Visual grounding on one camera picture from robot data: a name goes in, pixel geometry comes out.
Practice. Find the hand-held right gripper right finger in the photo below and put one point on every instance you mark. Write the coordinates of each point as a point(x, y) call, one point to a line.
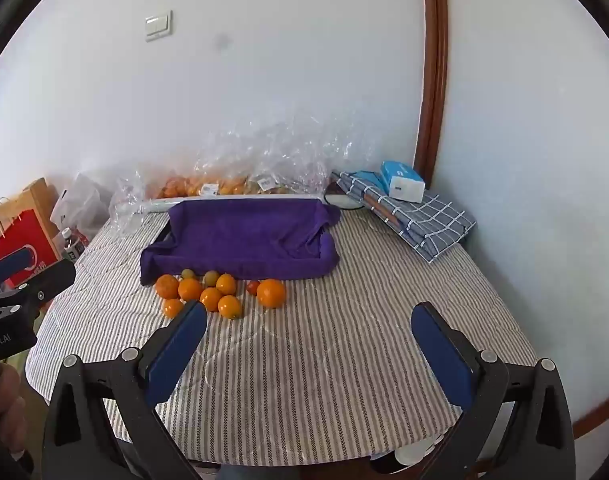
point(442, 360)

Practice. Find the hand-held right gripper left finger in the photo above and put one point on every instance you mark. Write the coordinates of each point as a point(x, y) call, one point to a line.
point(177, 355)

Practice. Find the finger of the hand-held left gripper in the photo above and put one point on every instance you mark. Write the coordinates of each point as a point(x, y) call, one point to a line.
point(52, 280)
point(9, 266)

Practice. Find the small orange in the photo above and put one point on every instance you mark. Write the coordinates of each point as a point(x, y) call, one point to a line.
point(190, 290)
point(173, 308)
point(167, 287)
point(211, 299)
point(226, 284)
point(230, 307)

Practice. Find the small red fruit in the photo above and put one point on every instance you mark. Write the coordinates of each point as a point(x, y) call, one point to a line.
point(253, 287)

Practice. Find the large orange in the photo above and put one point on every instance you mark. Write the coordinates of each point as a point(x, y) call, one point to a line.
point(271, 293)

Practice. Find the pile of bagged brown fruits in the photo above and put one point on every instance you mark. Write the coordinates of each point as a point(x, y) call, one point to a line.
point(269, 188)

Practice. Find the person's left hand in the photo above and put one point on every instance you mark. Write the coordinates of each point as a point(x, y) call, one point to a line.
point(4, 400)

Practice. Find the red paper bag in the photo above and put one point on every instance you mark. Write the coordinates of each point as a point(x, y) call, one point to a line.
point(24, 245)

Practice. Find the clear bottle white label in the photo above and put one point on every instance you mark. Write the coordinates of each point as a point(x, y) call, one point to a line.
point(72, 250)

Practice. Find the red capped bottle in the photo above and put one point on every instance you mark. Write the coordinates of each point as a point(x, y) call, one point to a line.
point(82, 239)

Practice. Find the white plastic bag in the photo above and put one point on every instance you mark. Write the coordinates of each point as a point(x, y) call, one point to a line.
point(79, 205)

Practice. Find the small yellow-green fruit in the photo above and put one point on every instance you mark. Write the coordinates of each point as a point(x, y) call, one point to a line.
point(187, 273)
point(212, 277)

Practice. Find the empty clear plastic bag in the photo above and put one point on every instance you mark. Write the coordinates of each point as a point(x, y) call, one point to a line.
point(127, 200)

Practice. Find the blue plaid folded cloth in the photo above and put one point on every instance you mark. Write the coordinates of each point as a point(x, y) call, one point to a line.
point(434, 230)

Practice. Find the striped quilted cover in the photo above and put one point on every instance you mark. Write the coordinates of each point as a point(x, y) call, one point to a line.
point(309, 370)

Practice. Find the purple towel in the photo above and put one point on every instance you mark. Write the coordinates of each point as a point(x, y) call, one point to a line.
point(244, 240)

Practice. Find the pile of bagged oranges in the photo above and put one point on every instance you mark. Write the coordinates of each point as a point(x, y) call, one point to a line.
point(194, 187)

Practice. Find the blue and white tissue box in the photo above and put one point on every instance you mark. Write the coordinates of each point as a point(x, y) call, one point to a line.
point(404, 182)

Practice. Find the blue packet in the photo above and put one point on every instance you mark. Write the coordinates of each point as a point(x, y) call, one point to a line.
point(368, 180)

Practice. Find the crinkled clear plastic bag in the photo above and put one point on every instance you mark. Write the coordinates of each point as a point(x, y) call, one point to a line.
point(304, 155)

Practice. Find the white light switch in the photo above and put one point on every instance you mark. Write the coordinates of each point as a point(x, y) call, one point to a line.
point(159, 25)

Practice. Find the brown wooden door frame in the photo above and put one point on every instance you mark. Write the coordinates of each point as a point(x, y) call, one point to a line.
point(434, 60)

